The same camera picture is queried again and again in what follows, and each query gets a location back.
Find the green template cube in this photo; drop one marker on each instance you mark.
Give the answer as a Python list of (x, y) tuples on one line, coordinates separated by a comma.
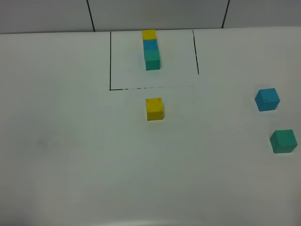
[(152, 59)]

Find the yellow template cube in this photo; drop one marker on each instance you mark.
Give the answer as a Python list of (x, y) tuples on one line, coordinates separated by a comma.
[(149, 34)]

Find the blue template cube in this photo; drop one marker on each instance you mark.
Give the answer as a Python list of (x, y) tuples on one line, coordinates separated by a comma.
[(150, 44)]

